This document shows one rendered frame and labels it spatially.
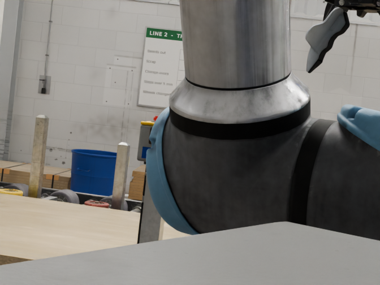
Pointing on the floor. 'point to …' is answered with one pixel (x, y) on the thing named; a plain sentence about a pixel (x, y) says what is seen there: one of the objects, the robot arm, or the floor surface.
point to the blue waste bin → (93, 171)
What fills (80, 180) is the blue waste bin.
